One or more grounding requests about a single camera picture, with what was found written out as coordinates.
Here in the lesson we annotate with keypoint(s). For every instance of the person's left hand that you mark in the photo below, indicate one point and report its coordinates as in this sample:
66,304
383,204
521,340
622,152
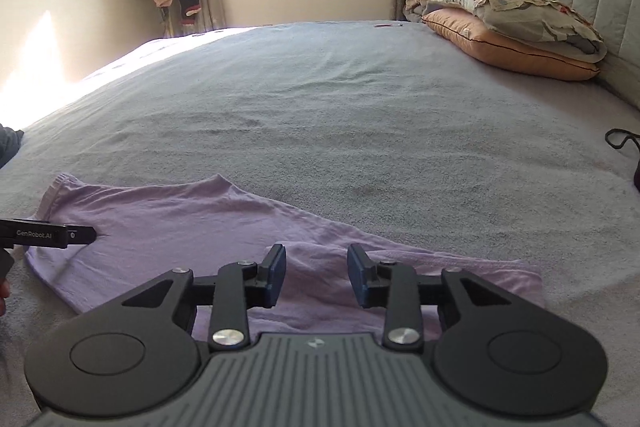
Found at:
4,299

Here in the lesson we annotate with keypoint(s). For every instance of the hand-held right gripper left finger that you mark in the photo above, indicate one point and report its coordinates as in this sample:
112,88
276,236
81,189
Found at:
278,277

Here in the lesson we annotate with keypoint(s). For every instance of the lilac t-shirt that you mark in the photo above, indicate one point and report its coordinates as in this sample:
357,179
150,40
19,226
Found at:
175,227

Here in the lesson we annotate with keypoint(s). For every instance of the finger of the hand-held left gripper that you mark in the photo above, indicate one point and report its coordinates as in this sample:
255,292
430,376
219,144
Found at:
80,236

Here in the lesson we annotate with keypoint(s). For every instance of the orange pillow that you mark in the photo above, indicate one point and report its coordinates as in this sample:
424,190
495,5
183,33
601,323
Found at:
500,49

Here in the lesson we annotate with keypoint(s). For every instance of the grey bed blanket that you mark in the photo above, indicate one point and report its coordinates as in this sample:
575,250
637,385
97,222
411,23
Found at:
325,107

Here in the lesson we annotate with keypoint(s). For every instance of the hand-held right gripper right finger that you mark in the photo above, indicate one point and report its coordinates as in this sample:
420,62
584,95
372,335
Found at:
356,277

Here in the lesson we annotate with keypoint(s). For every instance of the floral ruffled pillow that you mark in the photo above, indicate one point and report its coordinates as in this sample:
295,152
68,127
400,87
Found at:
530,14

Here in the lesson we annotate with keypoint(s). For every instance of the crumpled dark garment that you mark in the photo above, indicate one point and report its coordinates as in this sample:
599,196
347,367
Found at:
10,144

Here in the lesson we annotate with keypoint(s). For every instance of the small red stick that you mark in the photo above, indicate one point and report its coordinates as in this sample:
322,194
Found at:
385,26

